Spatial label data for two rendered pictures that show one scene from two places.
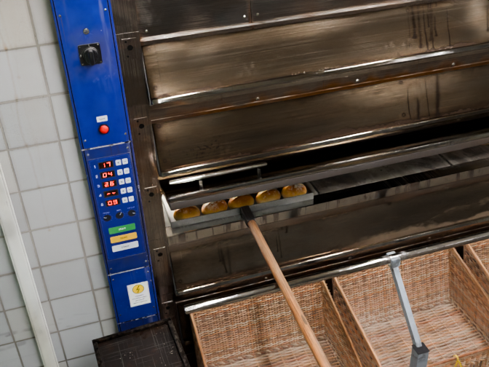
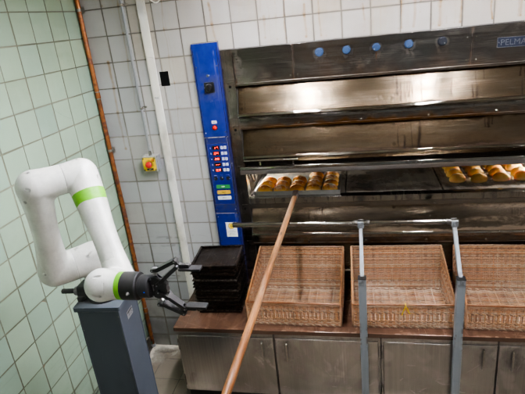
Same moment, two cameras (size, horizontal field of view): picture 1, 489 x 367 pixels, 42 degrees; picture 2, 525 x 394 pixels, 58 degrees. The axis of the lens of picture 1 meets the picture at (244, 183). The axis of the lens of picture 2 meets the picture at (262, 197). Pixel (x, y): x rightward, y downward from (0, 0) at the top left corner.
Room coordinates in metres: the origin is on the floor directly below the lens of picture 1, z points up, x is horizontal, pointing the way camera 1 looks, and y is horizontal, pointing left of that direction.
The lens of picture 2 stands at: (-0.62, -1.15, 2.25)
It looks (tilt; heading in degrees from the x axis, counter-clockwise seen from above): 21 degrees down; 29
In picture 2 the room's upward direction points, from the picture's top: 6 degrees counter-clockwise
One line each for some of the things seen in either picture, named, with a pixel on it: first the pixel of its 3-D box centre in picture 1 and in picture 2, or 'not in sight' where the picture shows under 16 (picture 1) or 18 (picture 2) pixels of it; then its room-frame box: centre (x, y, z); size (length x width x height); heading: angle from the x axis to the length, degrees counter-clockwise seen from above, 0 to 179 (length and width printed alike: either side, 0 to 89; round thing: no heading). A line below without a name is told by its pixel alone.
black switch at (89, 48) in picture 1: (89, 48); (208, 84); (1.74, 0.42, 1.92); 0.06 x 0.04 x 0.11; 106
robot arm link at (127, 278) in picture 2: not in sight; (133, 284); (0.35, -0.11, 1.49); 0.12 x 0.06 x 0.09; 15
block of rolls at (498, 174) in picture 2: not in sight; (480, 163); (2.67, -1.02, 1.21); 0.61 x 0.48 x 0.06; 16
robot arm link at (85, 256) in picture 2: not in sight; (94, 263); (0.60, 0.35, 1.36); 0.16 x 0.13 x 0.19; 150
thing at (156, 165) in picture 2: not in sight; (151, 162); (1.63, 0.85, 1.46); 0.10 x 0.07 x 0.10; 106
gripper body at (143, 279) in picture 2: not in sight; (154, 286); (0.37, -0.19, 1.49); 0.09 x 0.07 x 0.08; 105
